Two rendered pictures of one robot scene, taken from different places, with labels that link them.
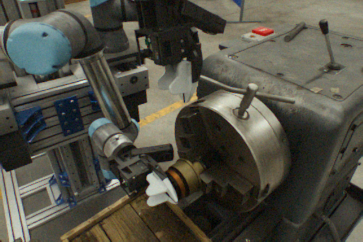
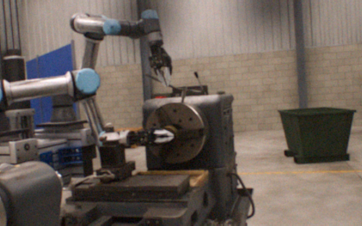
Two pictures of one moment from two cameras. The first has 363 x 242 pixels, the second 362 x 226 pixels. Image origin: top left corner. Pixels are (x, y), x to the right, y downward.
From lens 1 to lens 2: 1.45 m
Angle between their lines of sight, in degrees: 44
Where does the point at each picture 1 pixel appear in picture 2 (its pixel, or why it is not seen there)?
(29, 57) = (87, 82)
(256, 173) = (199, 120)
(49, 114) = not seen: hidden behind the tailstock
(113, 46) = (70, 116)
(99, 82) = (97, 113)
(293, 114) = (201, 103)
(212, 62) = (150, 101)
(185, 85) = (167, 76)
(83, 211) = not seen: outside the picture
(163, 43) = (162, 57)
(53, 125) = not seen: hidden behind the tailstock
